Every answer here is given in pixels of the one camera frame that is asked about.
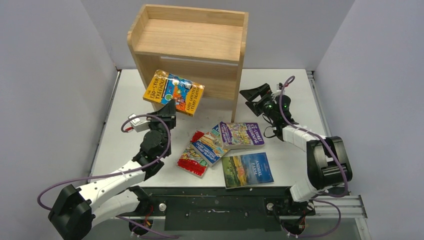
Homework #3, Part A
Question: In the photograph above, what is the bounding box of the yellow 130-storey treehouse book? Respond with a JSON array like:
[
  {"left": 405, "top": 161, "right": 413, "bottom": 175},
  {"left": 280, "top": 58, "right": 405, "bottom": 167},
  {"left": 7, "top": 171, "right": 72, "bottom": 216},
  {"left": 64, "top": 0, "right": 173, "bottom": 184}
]
[{"left": 143, "top": 69, "right": 205, "bottom": 116}]

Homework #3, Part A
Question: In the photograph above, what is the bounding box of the wooden shelf unit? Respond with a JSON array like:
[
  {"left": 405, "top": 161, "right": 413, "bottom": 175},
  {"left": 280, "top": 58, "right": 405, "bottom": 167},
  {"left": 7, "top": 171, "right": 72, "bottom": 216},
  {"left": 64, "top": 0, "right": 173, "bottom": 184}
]
[{"left": 127, "top": 4, "right": 249, "bottom": 112}]

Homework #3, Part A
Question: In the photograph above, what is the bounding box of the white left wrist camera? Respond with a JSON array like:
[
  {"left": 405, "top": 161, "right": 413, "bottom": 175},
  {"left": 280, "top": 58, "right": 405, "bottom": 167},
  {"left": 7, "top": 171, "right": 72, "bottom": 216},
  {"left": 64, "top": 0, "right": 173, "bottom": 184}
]
[{"left": 128, "top": 114, "right": 149, "bottom": 133}]

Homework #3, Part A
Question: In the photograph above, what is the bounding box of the purple 52-storey treehouse book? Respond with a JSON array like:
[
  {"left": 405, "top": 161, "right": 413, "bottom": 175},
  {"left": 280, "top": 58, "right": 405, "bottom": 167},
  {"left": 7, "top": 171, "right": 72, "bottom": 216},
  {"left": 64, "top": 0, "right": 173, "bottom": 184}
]
[{"left": 218, "top": 121, "right": 265, "bottom": 150}]

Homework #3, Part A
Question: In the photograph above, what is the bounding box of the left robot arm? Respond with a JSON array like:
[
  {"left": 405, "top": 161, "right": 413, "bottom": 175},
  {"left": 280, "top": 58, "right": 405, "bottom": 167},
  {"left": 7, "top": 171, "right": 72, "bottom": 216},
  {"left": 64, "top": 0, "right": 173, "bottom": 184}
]
[{"left": 48, "top": 100, "right": 177, "bottom": 240}]

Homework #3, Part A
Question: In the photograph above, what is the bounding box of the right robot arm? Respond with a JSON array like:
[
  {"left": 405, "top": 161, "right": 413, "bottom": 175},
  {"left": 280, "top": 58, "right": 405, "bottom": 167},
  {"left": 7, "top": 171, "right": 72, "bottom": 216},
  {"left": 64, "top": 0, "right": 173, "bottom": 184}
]
[{"left": 239, "top": 83, "right": 353, "bottom": 215}]

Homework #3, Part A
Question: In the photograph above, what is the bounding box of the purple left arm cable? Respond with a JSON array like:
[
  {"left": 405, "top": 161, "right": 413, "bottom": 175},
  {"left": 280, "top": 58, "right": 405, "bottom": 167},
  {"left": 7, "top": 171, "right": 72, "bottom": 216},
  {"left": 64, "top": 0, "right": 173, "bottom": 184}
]
[{"left": 36, "top": 114, "right": 172, "bottom": 212}]

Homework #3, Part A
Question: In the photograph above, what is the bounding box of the red treehouse book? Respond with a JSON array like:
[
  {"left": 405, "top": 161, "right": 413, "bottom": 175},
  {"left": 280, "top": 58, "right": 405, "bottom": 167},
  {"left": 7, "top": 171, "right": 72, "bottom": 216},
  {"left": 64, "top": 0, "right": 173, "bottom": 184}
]
[{"left": 176, "top": 131, "right": 208, "bottom": 178}]

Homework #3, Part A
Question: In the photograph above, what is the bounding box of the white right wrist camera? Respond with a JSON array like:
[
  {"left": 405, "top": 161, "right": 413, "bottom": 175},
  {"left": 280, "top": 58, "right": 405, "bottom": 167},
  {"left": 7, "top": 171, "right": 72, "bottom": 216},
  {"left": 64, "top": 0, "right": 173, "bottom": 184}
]
[{"left": 277, "top": 82, "right": 288, "bottom": 93}]

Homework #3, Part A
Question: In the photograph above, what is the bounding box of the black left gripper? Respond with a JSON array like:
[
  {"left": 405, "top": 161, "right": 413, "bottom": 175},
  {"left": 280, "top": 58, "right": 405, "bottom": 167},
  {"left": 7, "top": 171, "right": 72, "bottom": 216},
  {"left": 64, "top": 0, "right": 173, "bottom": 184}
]
[{"left": 146, "top": 99, "right": 176, "bottom": 156}]

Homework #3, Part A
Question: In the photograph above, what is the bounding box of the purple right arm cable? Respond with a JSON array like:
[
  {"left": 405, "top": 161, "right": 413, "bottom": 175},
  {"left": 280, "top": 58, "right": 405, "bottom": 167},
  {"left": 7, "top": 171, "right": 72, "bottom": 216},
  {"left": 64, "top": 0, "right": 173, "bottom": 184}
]
[{"left": 278, "top": 75, "right": 350, "bottom": 238}]

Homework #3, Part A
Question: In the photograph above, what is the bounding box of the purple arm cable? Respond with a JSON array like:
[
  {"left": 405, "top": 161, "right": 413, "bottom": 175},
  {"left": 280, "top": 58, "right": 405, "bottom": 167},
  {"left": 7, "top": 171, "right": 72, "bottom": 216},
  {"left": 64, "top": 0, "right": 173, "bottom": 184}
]
[
  {"left": 36, "top": 114, "right": 172, "bottom": 212},
  {"left": 278, "top": 75, "right": 350, "bottom": 238}
]

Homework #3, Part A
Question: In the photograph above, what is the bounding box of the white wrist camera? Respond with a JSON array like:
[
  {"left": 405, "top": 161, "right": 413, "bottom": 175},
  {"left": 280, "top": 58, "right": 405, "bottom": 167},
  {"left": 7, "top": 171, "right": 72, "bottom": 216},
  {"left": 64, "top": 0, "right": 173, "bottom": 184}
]
[
  {"left": 128, "top": 114, "right": 149, "bottom": 133},
  {"left": 277, "top": 82, "right": 288, "bottom": 93}
]

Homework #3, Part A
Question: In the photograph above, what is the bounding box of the blue 91-storey treehouse book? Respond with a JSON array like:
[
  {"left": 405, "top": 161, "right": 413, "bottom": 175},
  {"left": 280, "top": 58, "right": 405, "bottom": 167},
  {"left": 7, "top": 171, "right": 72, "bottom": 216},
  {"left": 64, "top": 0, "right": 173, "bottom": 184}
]
[{"left": 191, "top": 124, "right": 230, "bottom": 166}]

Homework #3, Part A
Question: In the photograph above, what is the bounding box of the animal farm book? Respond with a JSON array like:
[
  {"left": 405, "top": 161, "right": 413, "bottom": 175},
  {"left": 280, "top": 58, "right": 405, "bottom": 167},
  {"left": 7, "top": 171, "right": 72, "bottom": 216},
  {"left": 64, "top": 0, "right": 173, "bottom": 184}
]
[{"left": 221, "top": 152, "right": 274, "bottom": 189}]

